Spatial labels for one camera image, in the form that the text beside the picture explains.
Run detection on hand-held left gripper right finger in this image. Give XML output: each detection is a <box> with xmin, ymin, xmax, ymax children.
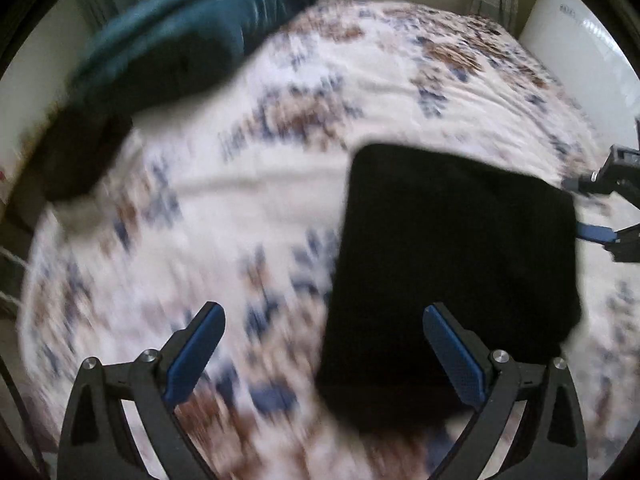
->
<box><xmin>422</xmin><ymin>302</ymin><xmax>589</xmax><ymax>480</ymax></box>

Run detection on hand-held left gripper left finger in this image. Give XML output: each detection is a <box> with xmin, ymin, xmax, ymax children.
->
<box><xmin>56</xmin><ymin>301</ymin><xmax>227</xmax><ymax>480</ymax></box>

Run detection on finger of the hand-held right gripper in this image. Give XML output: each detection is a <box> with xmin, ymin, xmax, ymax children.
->
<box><xmin>561</xmin><ymin>144</ymin><xmax>640</xmax><ymax>197</ymax></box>
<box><xmin>575</xmin><ymin>222</ymin><xmax>640</xmax><ymax>264</ymax></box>

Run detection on black pants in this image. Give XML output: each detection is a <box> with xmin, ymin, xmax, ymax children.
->
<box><xmin>317</xmin><ymin>142</ymin><xmax>583</xmax><ymax>433</ymax></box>

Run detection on white appliance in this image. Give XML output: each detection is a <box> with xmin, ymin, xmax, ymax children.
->
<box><xmin>519</xmin><ymin>0</ymin><xmax>640</xmax><ymax>158</ymax></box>

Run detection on floral printed bed sheet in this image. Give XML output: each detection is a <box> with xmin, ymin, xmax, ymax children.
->
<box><xmin>17</xmin><ymin>0</ymin><xmax>640</xmax><ymax>480</ymax></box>

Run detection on dark cloth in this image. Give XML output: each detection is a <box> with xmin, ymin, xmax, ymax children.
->
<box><xmin>37</xmin><ymin>107</ymin><xmax>137</xmax><ymax>203</ymax></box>

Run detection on teal pillow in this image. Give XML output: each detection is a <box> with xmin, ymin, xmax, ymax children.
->
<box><xmin>67</xmin><ymin>0</ymin><xmax>322</xmax><ymax>116</ymax></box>

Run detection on black cable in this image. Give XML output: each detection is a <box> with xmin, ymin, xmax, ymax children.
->
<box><xmin>0</xmin><ymin>360</ymin><xmax>51</xmax><ymax>480</ymax></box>

